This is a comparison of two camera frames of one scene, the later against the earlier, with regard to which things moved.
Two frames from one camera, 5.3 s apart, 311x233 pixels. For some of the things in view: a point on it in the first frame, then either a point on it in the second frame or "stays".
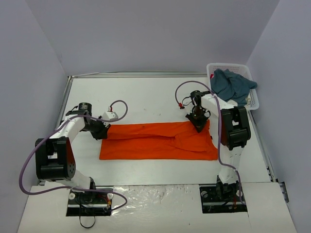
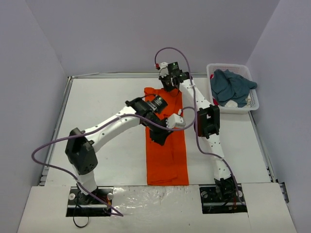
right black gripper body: [198, 119] → [168, 84]
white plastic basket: [253, 103] stays
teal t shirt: [229, 86] stays
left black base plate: [82, 203] stays
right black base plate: [221, 198] stays
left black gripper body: [101, 131] → [158, 132]
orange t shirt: [158, 141] → [166, 165]
